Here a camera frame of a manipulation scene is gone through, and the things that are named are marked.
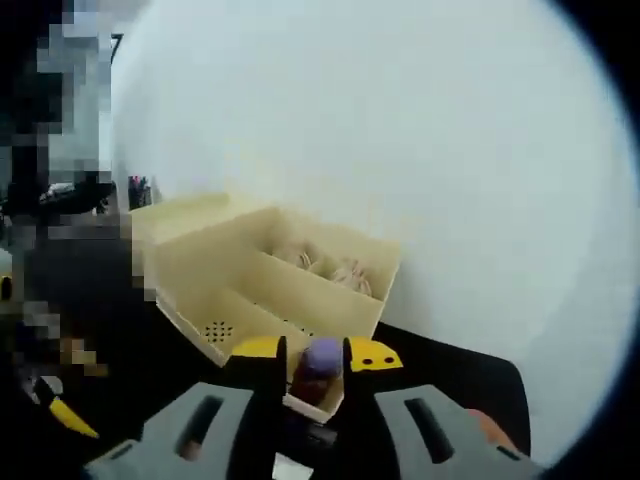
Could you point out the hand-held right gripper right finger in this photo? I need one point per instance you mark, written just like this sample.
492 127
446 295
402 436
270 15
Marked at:
385 435

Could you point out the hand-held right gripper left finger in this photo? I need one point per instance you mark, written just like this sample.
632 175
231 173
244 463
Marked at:
145 455

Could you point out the purple-capped cosmetic bottle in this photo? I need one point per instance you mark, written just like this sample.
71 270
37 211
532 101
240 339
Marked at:
322 352

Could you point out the cream drawer cabinet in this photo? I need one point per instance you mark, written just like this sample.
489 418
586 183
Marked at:
210 290

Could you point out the black mesh pen holder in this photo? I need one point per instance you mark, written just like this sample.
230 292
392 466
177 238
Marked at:
140 197

